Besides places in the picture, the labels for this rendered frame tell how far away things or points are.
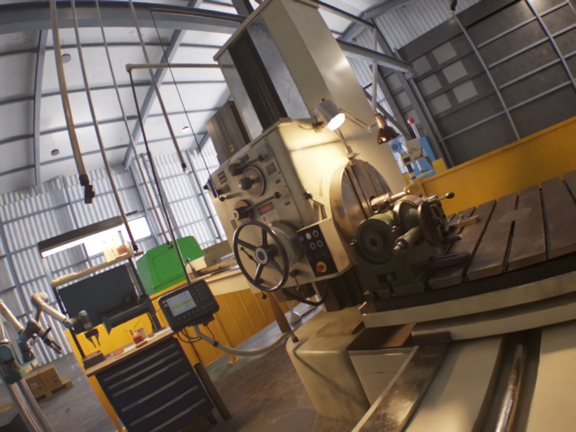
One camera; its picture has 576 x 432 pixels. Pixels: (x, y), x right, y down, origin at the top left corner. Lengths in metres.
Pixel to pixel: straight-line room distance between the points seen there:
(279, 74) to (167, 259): 3.84
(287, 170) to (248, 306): 3.21
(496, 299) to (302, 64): 1.90
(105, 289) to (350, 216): 2.37
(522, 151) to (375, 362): 2.60
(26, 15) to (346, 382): 5.70
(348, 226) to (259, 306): 3.27
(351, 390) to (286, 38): 2.43
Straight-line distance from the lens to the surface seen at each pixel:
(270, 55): 2.59
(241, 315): 4.55
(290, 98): 2.44
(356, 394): 2.14
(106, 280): 3.25
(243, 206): 1.90
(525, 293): 1.20
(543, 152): 3.65
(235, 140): 2.92
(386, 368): 1.87
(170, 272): 5.48
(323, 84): 2.27
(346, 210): 1.63
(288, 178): 1.65
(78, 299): 3.21
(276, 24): 2.60
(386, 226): 1.30
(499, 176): 3.69
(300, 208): 1.64
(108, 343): 3.88
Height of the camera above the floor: 1.42
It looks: 1 degrees up
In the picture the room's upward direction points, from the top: 23 degrees counter-clockwise
